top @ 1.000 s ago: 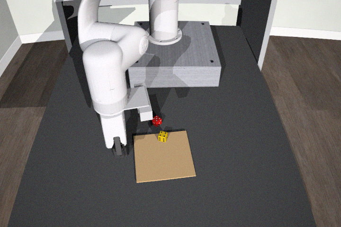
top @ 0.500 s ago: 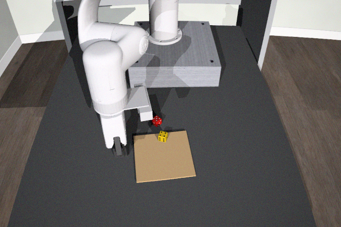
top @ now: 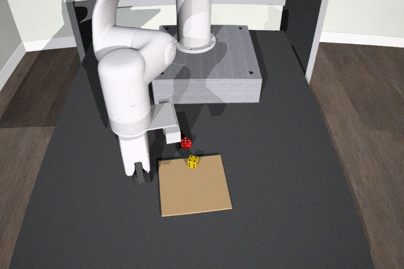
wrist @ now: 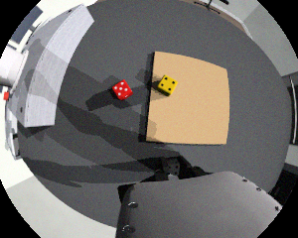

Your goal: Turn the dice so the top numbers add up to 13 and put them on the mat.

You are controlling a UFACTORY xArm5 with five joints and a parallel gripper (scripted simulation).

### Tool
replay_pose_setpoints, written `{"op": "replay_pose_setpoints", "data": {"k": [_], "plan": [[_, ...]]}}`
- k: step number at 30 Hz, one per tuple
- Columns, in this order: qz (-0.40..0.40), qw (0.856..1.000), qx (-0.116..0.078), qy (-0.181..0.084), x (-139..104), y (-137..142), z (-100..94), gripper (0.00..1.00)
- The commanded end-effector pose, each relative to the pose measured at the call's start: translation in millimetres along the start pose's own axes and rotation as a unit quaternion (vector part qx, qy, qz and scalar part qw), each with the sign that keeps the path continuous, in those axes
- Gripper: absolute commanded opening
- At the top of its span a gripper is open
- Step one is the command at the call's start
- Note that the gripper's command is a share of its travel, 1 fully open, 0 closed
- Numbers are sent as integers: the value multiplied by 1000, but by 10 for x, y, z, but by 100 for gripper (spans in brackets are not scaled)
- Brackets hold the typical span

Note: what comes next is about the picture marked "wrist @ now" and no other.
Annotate yellow die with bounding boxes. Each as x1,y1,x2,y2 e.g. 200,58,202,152
157,74,178,97

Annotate tan square mat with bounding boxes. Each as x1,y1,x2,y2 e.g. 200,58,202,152
146,52,229,144

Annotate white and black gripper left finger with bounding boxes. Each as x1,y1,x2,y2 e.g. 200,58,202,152
117,157,169,204

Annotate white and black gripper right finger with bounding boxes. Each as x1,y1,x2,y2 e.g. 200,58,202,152
177,156,213,179

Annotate white die with black pips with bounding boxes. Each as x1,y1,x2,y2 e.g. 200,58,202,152
166,159,180,177

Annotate red die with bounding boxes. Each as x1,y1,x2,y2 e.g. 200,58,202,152
112,79,133,101

